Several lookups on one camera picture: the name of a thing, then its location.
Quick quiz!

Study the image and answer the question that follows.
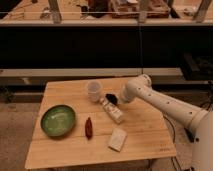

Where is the black eraser block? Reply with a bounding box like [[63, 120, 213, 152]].
[[106, 94, 118, 104]]

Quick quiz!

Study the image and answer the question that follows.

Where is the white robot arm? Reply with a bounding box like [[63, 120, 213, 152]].
[[119, 74, 213, 171]]

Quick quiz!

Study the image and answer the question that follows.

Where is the clear plastic cup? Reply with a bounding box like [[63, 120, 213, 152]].
[[86, 81, 102, 102]]

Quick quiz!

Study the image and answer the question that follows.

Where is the wooden folding table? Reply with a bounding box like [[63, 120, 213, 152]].
[[25, 80, 176, 169]]

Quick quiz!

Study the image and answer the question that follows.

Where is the green ceramic bowl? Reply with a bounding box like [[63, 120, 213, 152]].
[[40, 105, 76, 137]]

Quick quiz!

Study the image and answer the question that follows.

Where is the black cable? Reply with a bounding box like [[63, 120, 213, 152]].
[[163, 114, 198, 171]]

